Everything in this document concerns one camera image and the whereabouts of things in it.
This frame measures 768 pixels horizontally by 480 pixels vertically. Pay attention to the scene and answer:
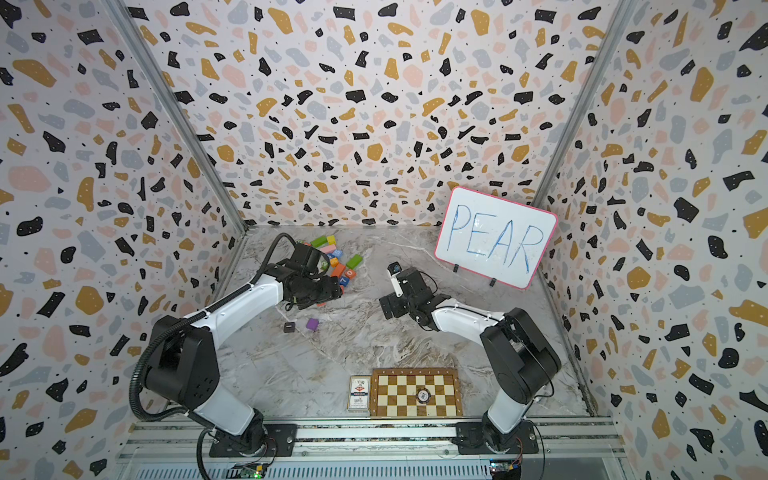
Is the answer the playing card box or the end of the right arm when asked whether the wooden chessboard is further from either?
the end of the right arm

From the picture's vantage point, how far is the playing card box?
0.80m

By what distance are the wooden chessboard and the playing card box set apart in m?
0.01

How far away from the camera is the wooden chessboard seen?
778 millimetres
